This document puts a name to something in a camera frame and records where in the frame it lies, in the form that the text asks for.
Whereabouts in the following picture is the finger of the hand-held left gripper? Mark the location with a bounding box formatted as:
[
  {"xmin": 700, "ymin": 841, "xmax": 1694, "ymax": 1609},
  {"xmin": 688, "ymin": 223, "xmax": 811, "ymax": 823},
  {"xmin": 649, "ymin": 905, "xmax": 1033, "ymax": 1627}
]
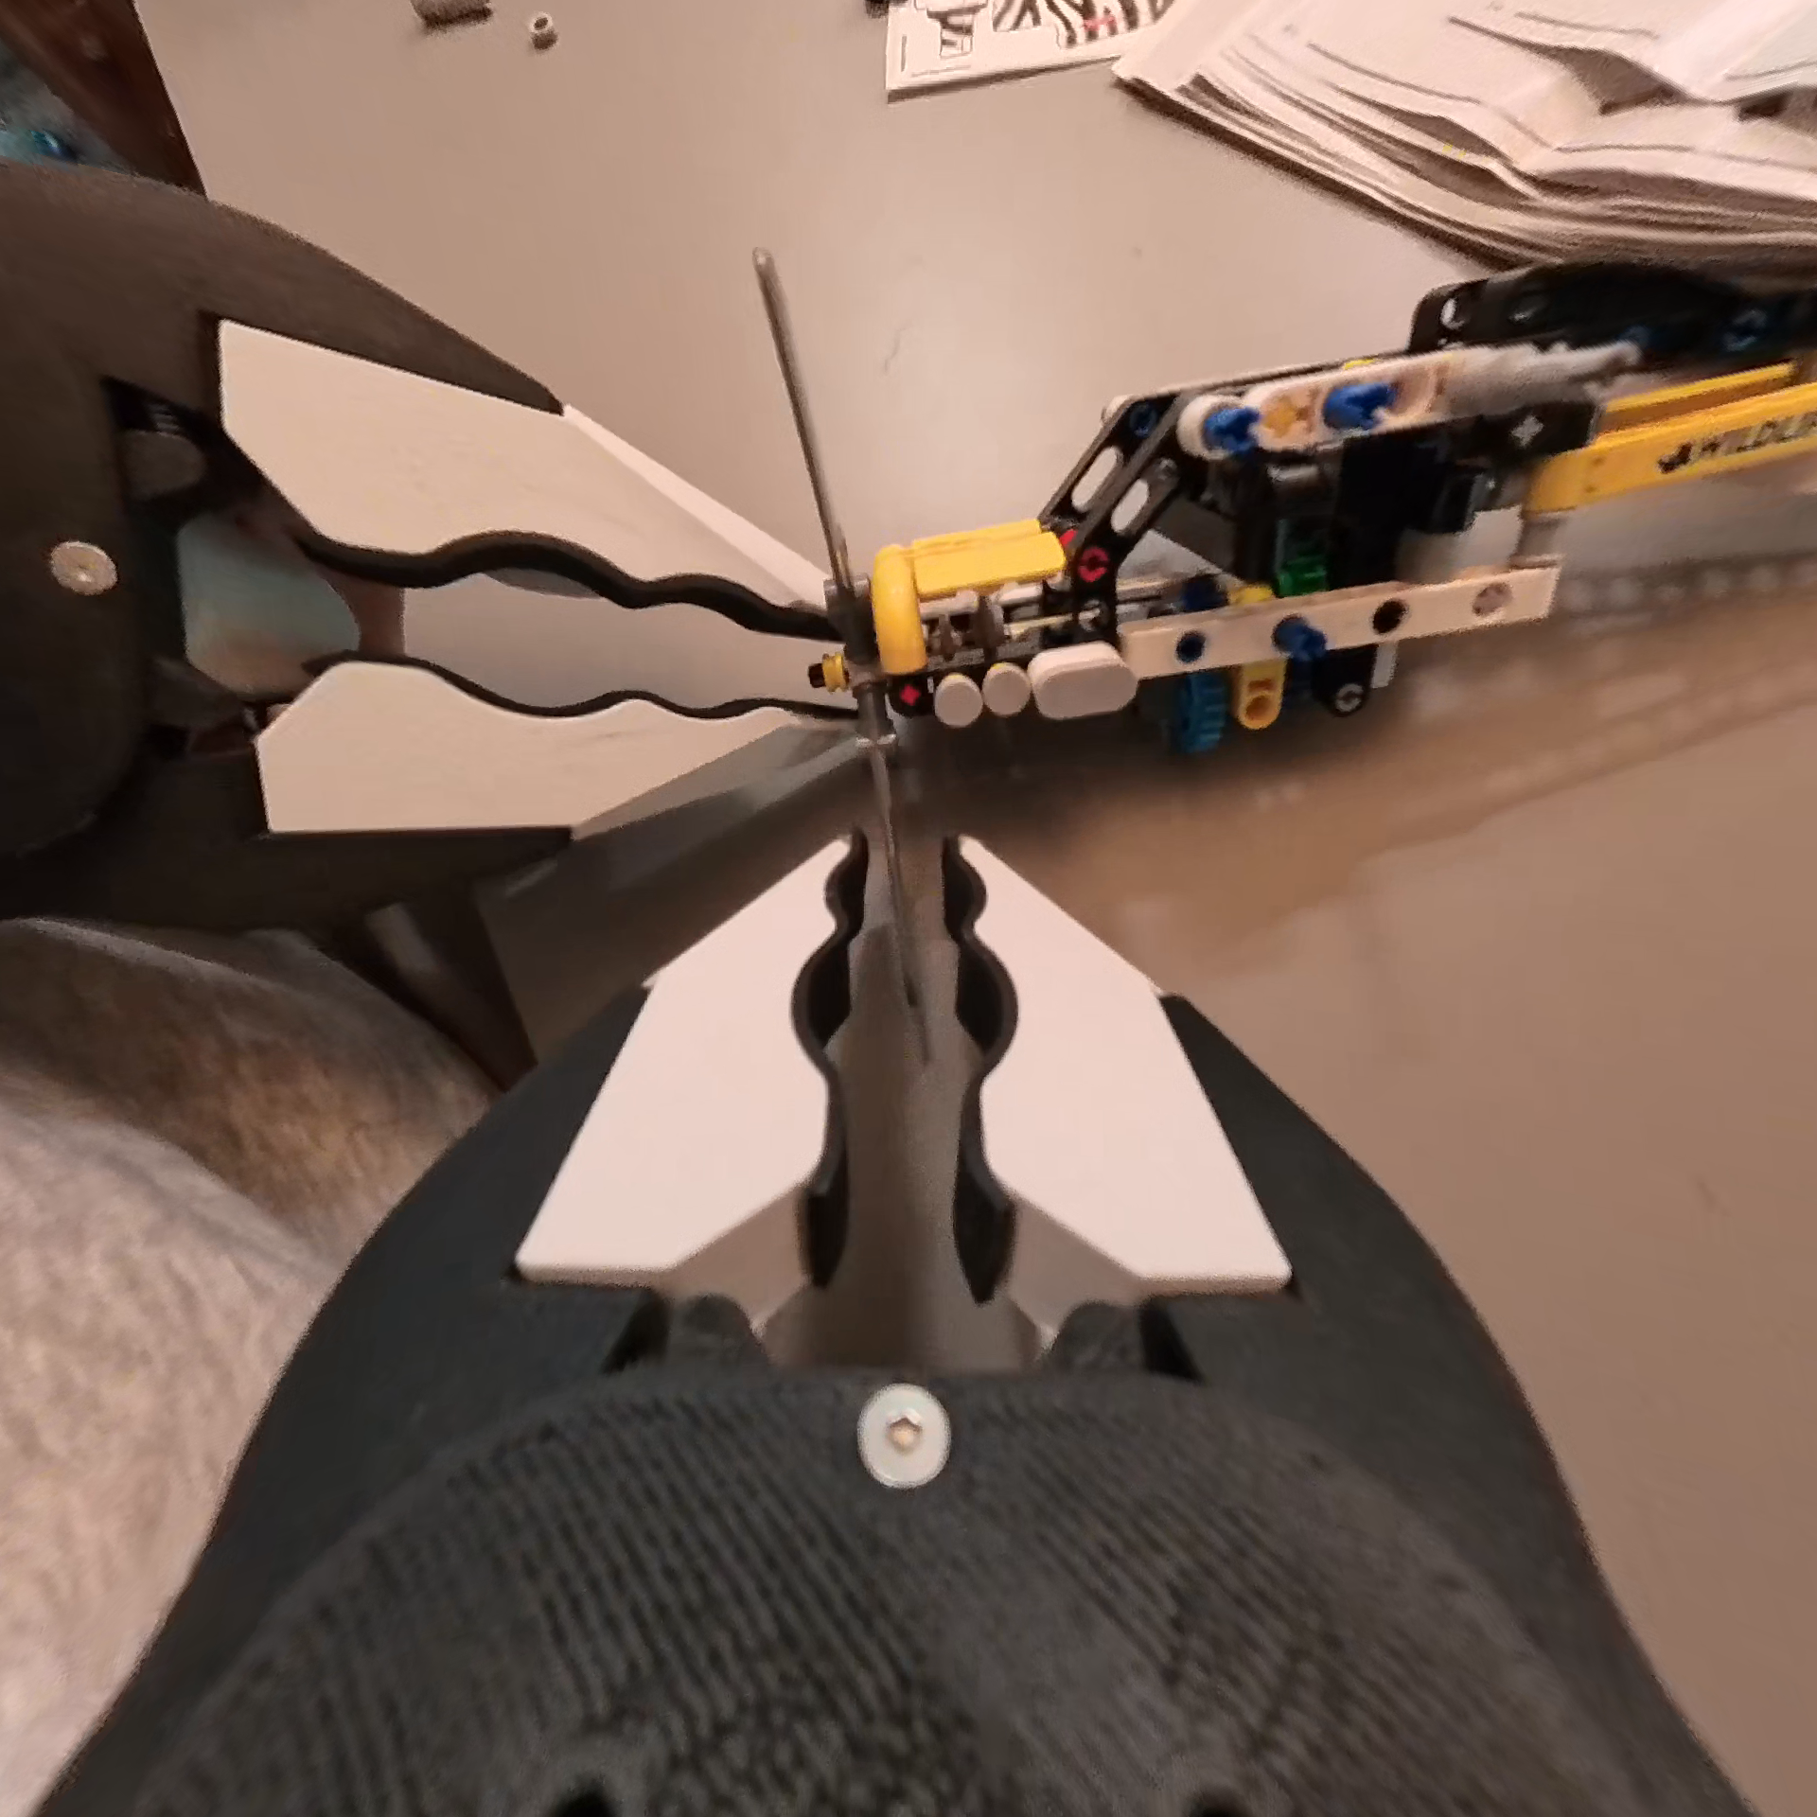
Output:
[
  {"xmin": 216, "ymin": 318, "xmax": 842, "ymax": 641},
  {"xmin": 254, "ymin": 656, "xmax": 856, "ymax": 840}
]

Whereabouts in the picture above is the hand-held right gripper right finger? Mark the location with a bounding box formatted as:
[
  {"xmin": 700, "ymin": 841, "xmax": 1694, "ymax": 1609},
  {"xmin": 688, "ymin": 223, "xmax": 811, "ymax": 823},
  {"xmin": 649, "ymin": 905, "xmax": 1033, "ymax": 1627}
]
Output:
[{"xmin": 936, "ymin": 834, "xmax": 1295, "ymax": 1364}]

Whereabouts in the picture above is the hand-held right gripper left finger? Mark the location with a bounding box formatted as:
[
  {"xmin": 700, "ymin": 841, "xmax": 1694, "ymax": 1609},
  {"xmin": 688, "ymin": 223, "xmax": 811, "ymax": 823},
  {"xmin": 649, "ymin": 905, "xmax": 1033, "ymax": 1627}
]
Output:
[{"xmin": 511, "ymin": 834, "xmax": 878, "ymax": 1354}]

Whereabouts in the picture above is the grey lego rotor blade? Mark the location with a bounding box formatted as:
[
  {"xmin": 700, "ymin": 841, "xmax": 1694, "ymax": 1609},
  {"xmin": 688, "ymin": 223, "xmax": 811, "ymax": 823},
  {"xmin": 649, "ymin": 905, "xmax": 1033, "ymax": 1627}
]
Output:
[
  {"xmin": 752, "ymin": 250, "xmax": 868, "ymax": 613},
  {"xmin": 852, "ymin": 726, "xmax": 940, "ymax": 1068}
]

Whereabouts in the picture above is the lego helicopter model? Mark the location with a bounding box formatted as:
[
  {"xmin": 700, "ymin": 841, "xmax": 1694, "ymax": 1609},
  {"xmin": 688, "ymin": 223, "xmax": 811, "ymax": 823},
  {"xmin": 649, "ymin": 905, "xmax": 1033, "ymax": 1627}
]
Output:
[{"xmin": 803, "ymin": 262, "xmax": 1817, "ymax": 755}]

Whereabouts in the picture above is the brown wooden board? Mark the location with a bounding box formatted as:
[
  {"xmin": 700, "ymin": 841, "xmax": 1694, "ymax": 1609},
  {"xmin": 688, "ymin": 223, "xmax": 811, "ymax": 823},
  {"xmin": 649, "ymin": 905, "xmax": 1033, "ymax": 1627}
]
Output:
[{"xmin": 0, "ymin": 0, "xmax": 203, "ymax": 194}]

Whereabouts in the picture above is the zebra striped sticker sheet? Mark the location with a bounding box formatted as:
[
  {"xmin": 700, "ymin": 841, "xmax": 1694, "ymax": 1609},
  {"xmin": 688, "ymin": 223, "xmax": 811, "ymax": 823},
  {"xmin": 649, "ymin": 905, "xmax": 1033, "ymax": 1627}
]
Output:
[{"xmin": 882, "ymin": 0, "xmax": 1183, "ymax": 99}]

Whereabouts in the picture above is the open instruction booklet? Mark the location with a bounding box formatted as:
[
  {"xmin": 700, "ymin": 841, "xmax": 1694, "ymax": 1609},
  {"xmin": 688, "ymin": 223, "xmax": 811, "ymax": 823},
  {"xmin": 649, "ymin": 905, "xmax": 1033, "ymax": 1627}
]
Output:
[{"xmin": 1113, "ymin": 0, "xmax": 1817, "ymax": 272}]

